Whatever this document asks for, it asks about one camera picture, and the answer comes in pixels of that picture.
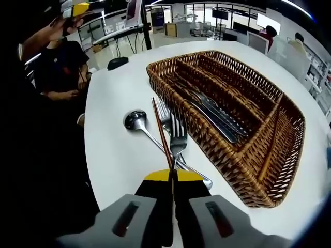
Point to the wooden chopstick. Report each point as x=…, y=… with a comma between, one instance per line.
x=161, y=131

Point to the steel fork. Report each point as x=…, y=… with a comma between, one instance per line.
x=163, y=113
x=178, y=144

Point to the person's dark clothing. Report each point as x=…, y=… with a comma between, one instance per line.
x=38, y=168

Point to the person's left hand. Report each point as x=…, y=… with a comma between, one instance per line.
x=62, y=25

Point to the white storage shelf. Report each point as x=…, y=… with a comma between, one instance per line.
x=318, y=77

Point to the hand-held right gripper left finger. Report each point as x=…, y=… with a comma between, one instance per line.
x=152, y=206

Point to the steel spoon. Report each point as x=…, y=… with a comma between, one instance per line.
x=134, y=120

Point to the bright wall screen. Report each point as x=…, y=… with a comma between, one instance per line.
x=269, y=22

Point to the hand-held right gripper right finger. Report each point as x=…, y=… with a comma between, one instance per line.
x=194, y=206

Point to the black oblong case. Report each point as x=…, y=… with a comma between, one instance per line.
x=117, y=63

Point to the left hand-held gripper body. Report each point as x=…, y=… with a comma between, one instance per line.
x=67, y=10

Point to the white mesh office chair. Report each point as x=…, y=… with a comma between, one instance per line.
x=257, y=42

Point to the frosted desk partition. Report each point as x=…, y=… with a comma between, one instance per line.
x=287, y=59

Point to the black desk monitor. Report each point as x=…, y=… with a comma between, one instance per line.
x=241, y=28
x=220, y=14

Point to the brown wicker storage tray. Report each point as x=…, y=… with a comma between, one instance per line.
x=284, y=165

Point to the white side desk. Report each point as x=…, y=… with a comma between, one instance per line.
x=116, y=32

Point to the screen on black pole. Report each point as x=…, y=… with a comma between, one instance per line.
x=146, y=31

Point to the steel knife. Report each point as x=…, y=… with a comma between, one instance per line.
x=219, y=129
x=232, y=124

